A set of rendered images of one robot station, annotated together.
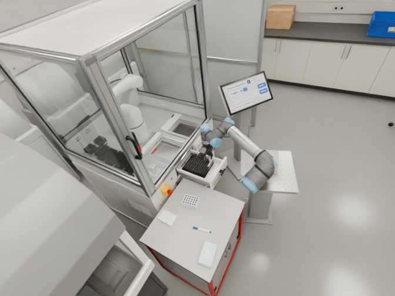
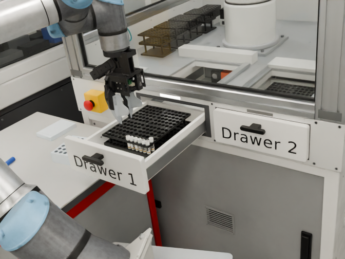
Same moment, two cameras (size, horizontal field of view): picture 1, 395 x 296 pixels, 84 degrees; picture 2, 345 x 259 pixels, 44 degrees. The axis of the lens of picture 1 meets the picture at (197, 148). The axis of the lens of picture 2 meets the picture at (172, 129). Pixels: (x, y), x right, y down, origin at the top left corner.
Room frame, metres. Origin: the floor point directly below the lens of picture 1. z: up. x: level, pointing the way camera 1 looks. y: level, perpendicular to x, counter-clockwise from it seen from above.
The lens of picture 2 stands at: (1.34, -1.16, 1.49)
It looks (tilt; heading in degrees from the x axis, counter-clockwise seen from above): 28 degrees down; 93
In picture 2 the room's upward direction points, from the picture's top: 7 degrees counter-clockwise
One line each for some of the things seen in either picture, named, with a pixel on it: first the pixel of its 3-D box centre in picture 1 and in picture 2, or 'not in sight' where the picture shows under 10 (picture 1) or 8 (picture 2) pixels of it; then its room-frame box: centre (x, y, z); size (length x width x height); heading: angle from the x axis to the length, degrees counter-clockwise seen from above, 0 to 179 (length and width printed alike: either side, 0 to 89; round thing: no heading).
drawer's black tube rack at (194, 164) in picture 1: (197, 165); (148, 132); (1.21, 0.02, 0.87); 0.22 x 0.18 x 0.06; 54
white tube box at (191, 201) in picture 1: (190, 201); (72, 150); (0.93, 0.12, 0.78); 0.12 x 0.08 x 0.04; 64
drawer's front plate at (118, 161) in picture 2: (218, 172); (104, 163); (1.09, -0.14, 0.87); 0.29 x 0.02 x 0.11; 144
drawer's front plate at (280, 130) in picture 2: (202, 138); (259, 133); (1.53, -0.07, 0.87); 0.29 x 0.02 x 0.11; 144
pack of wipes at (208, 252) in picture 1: (207, 254); not in sight; (0.51, 0.05, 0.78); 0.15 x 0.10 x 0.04; 153
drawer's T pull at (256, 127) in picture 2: not in sight; (254, 128); (1.52, -0.09, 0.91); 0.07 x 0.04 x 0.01; 144
